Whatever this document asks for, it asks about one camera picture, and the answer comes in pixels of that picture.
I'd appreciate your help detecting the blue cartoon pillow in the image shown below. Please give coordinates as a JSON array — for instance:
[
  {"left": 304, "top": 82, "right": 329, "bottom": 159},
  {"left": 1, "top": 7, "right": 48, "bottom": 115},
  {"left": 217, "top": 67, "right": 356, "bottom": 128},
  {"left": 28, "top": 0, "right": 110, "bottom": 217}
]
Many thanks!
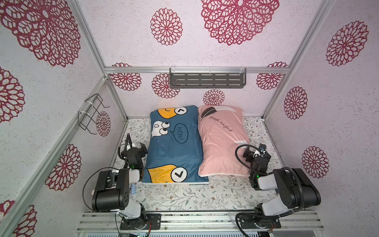
[{"left": 142, "top": 105, "right": 209, "bottom": 184}]

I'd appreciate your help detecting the pink good night pillow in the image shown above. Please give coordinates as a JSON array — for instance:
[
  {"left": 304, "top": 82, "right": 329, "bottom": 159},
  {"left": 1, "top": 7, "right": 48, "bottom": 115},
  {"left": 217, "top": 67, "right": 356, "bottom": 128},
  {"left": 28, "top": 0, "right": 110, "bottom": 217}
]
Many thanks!
[{"left": 198, "top": 105, "right": 250, "bottom": 177}]

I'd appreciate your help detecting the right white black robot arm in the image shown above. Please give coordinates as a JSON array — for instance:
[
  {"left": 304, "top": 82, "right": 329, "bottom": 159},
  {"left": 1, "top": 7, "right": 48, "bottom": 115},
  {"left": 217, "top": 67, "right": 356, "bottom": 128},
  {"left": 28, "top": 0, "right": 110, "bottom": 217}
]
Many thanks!
[{"left": 235, "top": 144, "right": 321, "bottom": 219}]

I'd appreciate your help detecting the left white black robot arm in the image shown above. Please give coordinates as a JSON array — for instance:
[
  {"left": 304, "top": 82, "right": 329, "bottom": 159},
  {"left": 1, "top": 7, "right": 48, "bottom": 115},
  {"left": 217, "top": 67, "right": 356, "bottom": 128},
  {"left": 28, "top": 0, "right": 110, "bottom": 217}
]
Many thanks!
[{"left": 90, "top": 134, "right": 148, "bottom": 229}]

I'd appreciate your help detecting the floral bed sheet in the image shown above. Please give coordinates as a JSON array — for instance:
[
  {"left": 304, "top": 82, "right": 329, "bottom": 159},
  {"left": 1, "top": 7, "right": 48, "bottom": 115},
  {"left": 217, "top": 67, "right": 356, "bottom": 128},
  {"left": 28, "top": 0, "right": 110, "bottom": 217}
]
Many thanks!
[{"left": 122, "top": 117, "right": 282, "bottom": 211}]

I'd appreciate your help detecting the black wire wall rack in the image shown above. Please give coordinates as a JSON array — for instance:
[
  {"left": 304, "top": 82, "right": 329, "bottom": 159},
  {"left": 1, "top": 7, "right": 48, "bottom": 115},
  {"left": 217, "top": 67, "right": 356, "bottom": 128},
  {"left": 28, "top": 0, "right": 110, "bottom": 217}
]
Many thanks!
[{"left": 77, "top": 93, "right": 111, "bottom": 137}]

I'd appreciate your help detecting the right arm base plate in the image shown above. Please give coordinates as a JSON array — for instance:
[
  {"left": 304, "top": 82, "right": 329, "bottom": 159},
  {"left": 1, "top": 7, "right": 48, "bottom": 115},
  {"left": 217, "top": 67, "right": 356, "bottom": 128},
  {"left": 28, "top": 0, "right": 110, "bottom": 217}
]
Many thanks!
[{"left": 235, "top": 212, "right": 281, "bottom": 230}]

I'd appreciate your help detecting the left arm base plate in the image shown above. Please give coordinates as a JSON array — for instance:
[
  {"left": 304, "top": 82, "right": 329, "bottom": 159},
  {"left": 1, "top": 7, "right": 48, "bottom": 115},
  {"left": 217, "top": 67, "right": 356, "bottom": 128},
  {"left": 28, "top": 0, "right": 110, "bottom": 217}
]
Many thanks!
[{"left": 120, "top": 213, "right": 162, "bottom": 231}]

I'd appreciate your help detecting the aluminium mounting rail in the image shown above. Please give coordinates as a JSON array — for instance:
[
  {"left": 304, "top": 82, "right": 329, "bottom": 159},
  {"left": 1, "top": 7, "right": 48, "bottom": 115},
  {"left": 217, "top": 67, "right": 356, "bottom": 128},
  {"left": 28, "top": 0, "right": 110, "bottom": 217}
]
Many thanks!
[{"left": 76, "top": 210, "right": 324, "bottom": 236}]

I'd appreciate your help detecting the grey metal wall shelf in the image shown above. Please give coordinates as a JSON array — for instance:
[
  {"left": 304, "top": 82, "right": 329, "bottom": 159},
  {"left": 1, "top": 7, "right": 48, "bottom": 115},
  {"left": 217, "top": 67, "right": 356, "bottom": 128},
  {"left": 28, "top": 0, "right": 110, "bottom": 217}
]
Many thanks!
[{"left": 169, "top": 68, "right": 246, "bottom": 89}]

